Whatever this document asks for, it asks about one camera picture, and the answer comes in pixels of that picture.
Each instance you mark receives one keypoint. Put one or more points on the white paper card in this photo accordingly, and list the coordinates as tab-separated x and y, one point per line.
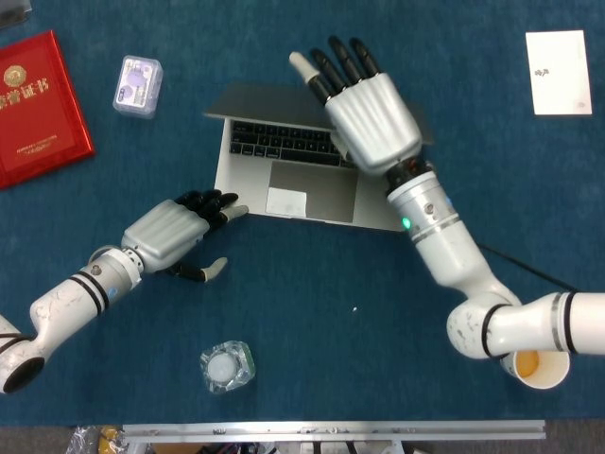
560	71

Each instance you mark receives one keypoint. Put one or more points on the teal table cloth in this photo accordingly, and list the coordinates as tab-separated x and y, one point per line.
331	265

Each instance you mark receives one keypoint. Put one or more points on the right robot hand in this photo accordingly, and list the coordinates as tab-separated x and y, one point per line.
373	123

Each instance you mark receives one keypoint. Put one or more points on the red certificate folder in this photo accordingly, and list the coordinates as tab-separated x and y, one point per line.
38	109

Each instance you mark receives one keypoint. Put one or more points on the clear water bottle green label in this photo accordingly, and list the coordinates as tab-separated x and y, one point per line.
227	366

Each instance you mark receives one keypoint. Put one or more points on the aluminium profile rail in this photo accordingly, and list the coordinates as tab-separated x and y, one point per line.
331	431

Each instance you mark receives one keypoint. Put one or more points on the white paper cup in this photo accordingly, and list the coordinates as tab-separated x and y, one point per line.
543	373

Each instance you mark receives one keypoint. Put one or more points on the silver laptop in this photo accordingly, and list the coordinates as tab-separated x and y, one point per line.
246	189

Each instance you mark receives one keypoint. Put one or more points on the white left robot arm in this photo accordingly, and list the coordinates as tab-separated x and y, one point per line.
71	298

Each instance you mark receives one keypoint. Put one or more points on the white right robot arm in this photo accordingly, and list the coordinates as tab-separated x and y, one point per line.
449	250

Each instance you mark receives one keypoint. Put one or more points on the crumpled plastic bag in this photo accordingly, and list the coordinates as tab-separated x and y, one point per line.
87	442

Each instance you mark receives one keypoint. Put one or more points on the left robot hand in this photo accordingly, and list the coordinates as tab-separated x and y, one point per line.
165	232

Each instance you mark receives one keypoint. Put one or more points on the clear plastic card box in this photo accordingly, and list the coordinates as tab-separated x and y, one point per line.
138	87

